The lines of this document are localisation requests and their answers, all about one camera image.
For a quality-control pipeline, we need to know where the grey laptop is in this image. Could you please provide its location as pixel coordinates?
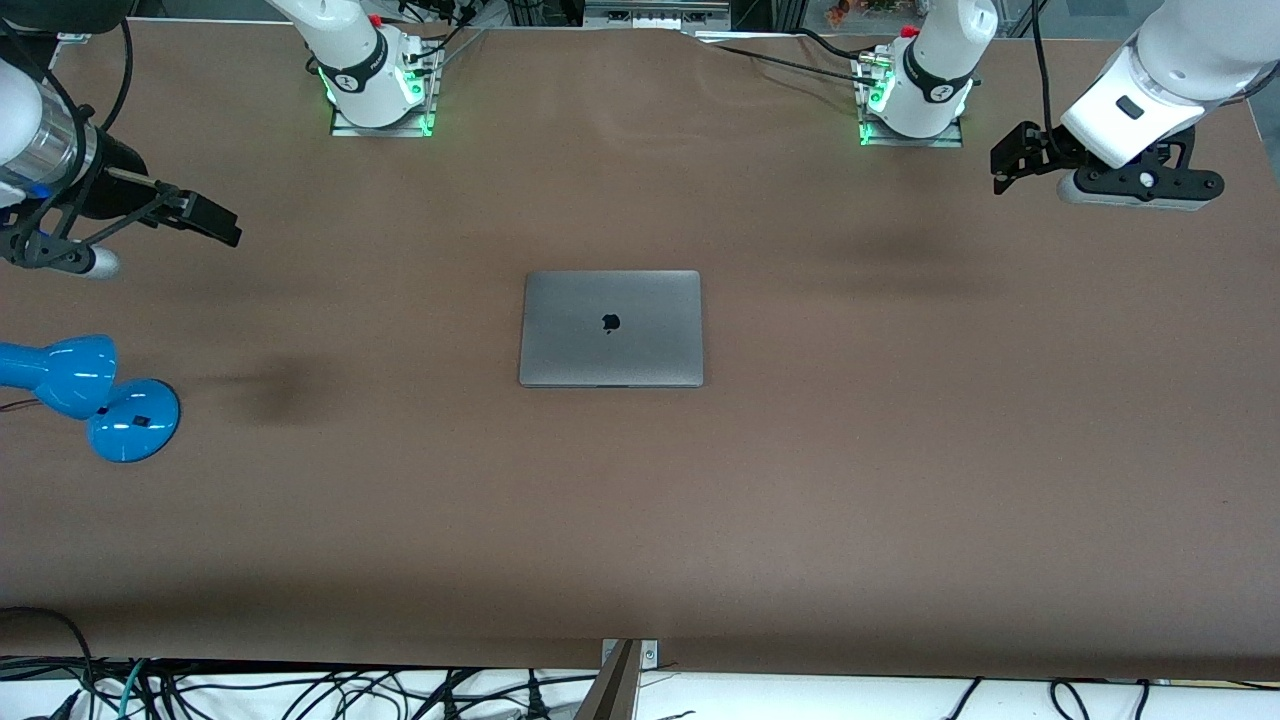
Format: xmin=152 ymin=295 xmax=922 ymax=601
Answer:
xmin=518 ymin=270 xmax=704 ymax=389

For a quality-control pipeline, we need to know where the blue desk lamp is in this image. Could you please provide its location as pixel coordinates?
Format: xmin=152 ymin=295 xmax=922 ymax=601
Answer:
xmin=0 ymin=335 xmax=181 ymax=463

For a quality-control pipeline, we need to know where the grey power strip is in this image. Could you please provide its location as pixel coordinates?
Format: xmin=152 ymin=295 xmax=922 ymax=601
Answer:
xmin=585 ymin=0 xmax=731 ymax=31

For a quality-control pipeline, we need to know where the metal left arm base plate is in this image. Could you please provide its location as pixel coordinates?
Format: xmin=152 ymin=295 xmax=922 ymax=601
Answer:
xmin=857 ymin=48 xmax=966 ymax=149

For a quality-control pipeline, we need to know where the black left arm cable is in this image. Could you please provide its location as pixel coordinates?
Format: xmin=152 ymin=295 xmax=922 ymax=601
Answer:
xmin=1028 ymin=0 xmax=1061 ymax=151

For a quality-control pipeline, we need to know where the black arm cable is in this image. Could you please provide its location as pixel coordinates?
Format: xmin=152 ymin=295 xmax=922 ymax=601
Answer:
xmin=1028 ymin=0 xmax=1061 ymax=151
xmin=0 ymin=15 xmax=136 ymax=261

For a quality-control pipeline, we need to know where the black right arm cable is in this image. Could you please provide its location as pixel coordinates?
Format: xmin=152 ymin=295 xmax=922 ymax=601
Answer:
xmin=0 ymin=15 xmax=136 ymax=261

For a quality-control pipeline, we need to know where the short black table cable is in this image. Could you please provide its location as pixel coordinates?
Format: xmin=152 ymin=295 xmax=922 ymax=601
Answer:
xmin=795 ymin=28 xmax=871 ymax=61

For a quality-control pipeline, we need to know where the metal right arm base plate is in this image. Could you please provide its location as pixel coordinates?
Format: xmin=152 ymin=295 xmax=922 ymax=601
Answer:
xmin=330 ymin=45 xmax=438 ymax=138

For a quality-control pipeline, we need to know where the long black table cable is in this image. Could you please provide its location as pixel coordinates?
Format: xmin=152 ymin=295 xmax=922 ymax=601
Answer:
xmin=712 ymin=42 xmax=869 ymax=83

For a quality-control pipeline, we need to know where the large black looped cable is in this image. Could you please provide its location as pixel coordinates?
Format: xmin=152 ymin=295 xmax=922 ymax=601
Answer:
xmin=0 ymin=607 xmax=96 ymax=720

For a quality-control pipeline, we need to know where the teal cable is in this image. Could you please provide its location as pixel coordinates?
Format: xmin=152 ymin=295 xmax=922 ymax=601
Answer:
xmin=118 ymin=658 xmax=151 ymax=720

